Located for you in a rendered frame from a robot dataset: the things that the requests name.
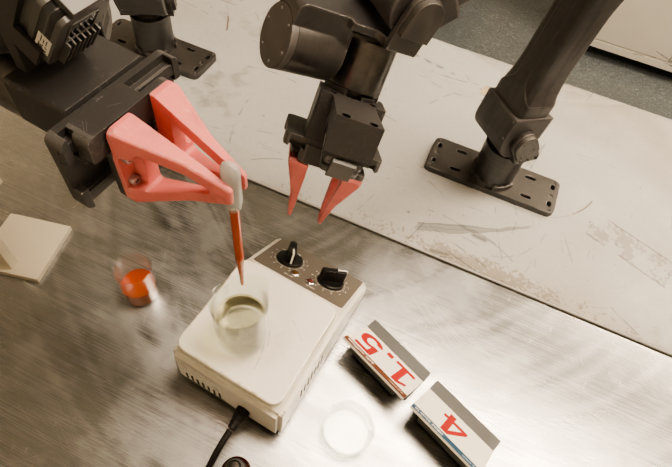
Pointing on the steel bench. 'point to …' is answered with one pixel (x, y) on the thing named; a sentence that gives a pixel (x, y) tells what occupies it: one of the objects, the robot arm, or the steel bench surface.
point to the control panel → (308, 273)
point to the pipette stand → (29, 246)
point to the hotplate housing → (276, 416)
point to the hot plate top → (291, 329)
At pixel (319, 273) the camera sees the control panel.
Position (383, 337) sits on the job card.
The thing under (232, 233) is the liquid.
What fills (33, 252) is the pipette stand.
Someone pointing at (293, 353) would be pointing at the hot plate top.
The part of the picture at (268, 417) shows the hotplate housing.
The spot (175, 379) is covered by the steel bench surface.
